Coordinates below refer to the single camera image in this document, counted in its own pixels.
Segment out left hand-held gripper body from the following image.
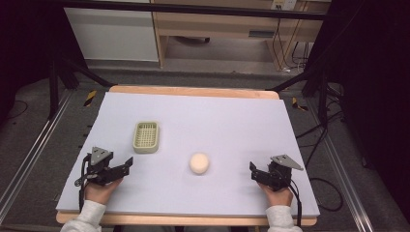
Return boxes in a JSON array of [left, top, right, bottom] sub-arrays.
[[83, 146, 115, 187]]

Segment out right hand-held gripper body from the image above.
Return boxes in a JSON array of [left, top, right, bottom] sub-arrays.
[[265, 154, 305, 191]]

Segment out pale green soap dish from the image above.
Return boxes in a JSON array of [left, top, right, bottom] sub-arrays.
[[132, 120, 161, 155]]

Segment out round cream soap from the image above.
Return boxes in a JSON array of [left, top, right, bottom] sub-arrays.
[[189, 152, 211, 176]]

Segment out person's right hand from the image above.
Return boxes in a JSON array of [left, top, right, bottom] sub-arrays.
[[257, 182, 294, 208]]

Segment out person's left hand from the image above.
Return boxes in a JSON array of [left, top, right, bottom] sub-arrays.
[[83, 177, 125, 206]]

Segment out white foam mat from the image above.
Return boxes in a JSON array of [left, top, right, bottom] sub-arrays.
[[55, 91, 321, 218]]

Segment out yellow black striped tape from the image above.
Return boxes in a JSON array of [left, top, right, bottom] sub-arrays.
[[291, 97, 309, 112], [83, 89, 98, 108]]

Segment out black metal stand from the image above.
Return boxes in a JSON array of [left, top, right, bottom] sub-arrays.
[[47, 47, 115, 121], [265, 62, 344, 128]]

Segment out wooden table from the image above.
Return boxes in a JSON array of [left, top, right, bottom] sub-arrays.
[[55, 84, 319, 227]]

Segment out white cabinet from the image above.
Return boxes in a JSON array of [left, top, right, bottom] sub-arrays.
[[63, 0, 160, 63]]

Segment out dark curtain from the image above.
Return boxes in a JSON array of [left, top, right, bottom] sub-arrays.
[[304, 0, 410, 223], [0, 0, 88, 125]]

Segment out wooden desk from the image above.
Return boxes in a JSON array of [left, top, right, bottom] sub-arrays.
[[150, 0, 333, 71]]

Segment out white power strip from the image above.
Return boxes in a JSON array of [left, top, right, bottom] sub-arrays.
[[270, 0, 297, 11]]

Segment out left hand-held gripper black cable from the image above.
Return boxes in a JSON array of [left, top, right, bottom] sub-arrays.
[[73, 154, 92, 213]]

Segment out hand-held gripper black cable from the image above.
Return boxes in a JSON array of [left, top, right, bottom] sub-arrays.
[[283, 176, 303, 227], [73, 154, 92, 213]]

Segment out right hand-held gripper black cable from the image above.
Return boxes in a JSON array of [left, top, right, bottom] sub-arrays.
[[283, 176, 303, 227]]

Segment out black floor cable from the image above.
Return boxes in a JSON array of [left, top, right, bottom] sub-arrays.
[[295, 96, 345, 213], [5, 99, 29, 121]]

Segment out metal floor rail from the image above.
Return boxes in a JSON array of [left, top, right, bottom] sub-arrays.
[[0, 91, 74, 224], [306, 96, 383, 232]]

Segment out hanging desk cables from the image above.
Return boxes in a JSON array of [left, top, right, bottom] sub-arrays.
[[271, 17, 311, 72]]

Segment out black metal frame bar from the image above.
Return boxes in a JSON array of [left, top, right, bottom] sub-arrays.
[[59, 0, 327, 21]]

